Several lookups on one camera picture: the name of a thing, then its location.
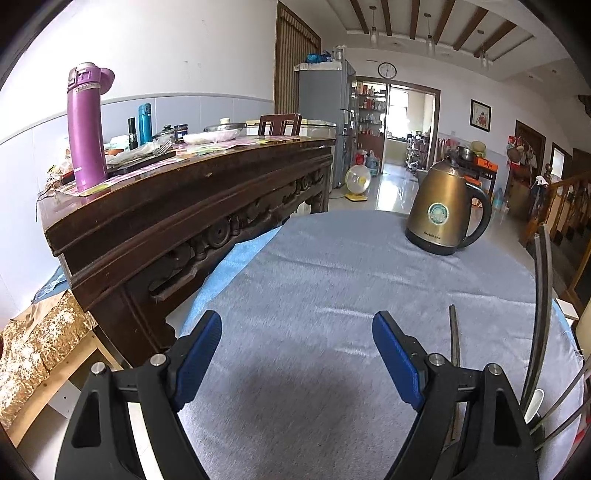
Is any dark chopstick four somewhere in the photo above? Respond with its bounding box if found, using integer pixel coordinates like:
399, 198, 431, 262
534, 399, 591, 452

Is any dark chopstick one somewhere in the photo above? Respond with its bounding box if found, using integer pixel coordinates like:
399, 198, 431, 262
446, 304, 460, 446

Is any dark chopstick three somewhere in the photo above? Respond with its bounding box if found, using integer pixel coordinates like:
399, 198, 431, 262
530, 355, 590, 436

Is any dark chopstick two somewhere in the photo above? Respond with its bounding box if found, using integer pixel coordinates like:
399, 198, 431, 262
520, 224, 553, 412

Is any white spoon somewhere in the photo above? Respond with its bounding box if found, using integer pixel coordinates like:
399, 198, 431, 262
524, 388, 545, 424

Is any gold patterned bag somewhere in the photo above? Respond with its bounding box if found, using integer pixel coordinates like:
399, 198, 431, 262
1, 290, 96, 431

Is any dark carved wooden sideboard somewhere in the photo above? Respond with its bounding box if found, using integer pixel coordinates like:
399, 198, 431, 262
39, 137, 334, 367

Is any grey table cloth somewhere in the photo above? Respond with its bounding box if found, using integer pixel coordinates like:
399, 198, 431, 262
177, 209, 585, 480

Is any gold electric kettle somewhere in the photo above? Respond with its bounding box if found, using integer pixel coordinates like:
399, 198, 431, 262
405, 159, 492, 256

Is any wooden staircase railing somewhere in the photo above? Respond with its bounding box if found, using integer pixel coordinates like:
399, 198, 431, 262
520, 172, 590, 247

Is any dark side table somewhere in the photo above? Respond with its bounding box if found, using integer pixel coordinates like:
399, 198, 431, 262
458, 158, 498, 199

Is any yellow floor fan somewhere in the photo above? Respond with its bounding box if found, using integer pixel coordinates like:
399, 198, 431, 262
345, 164, 372, 202

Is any teal thermos bottle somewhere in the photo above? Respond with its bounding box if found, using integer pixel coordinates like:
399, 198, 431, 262
137, 103, 152, 145

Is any purple thermos bottle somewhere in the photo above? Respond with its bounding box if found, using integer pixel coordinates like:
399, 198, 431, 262
67, 62, 115, 192

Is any white chest freezer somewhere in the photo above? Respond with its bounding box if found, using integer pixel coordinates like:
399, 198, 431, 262
246, 119, 337, 139

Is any dark wooden chair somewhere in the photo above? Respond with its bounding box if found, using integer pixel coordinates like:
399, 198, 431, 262
257, 113, 301, 136

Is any grey refrigerator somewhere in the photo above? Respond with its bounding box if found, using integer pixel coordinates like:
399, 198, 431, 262
294, 60, 358, 188

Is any framed wall picture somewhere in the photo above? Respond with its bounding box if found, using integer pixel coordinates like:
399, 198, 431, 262
470, 99, 492, 133

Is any round wall clock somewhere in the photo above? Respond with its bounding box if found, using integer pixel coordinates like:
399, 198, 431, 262
377, 62, 398, 80

